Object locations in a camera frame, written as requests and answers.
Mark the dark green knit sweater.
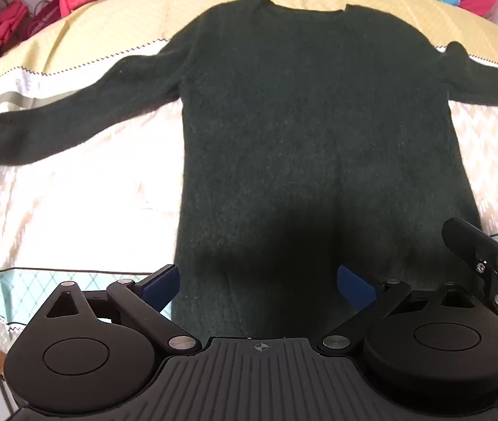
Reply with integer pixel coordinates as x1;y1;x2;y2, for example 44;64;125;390
0;0;498;339

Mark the patterned yellow beige bedspread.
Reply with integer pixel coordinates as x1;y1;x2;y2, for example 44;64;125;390
0;0;498;351

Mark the red bags pile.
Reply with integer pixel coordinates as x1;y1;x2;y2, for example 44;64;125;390
0;0;61;57

